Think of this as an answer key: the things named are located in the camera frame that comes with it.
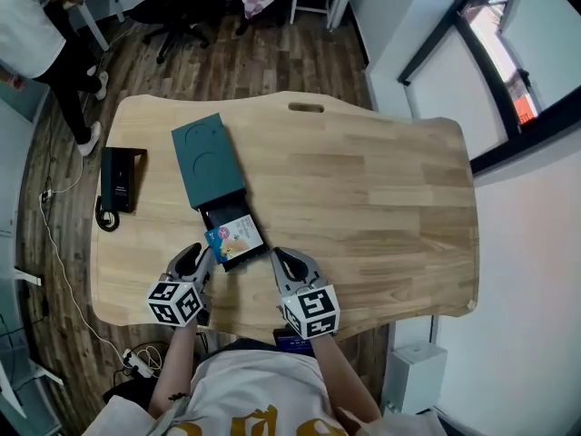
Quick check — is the large white power strip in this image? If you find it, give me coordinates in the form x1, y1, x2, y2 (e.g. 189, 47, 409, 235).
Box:
122, 347, 159, 380

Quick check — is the person's right forearm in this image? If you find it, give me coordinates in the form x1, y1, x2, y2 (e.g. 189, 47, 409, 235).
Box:
310, 332, 383, 422

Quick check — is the dark blue device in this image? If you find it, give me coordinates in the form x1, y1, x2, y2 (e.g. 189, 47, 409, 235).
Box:
271, 328, 315, 358

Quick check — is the black coiled cable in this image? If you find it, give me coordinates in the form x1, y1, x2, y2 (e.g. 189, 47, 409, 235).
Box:
94, 194, 121, 233

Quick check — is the black window frame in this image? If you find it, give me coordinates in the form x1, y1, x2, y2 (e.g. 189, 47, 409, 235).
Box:
396, 0, 581, 177

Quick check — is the teal storage bin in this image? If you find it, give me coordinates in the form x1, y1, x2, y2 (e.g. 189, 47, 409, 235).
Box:
170, 112, 270, 273

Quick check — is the person's white printed shirt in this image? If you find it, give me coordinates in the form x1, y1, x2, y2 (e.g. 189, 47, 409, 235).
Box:
81, 349, 451, 436

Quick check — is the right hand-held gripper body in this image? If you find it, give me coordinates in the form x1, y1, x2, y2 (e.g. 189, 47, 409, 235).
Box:
276, 275, 342, 341

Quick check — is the black slanted device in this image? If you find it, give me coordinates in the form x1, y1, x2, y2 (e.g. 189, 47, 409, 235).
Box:
99, 146, 148, 214

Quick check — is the person's left forearm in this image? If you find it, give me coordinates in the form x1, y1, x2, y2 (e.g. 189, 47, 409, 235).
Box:
147, 318, 202, 421

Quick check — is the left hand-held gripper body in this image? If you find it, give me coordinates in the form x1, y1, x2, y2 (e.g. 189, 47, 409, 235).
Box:
146, 270, 213, 329

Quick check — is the blue box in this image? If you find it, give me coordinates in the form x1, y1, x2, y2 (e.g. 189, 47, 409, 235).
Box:
203, 213, 265, 265

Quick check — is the white desk frame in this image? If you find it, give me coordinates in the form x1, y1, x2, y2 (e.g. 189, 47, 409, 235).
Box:
0, 264, 65, 421

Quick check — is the white floor cabinet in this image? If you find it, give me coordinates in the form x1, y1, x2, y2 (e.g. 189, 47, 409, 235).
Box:
384, 340, 449, 416

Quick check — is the white floor cable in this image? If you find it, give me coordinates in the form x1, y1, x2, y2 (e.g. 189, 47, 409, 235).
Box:
37, 152, 131, 362

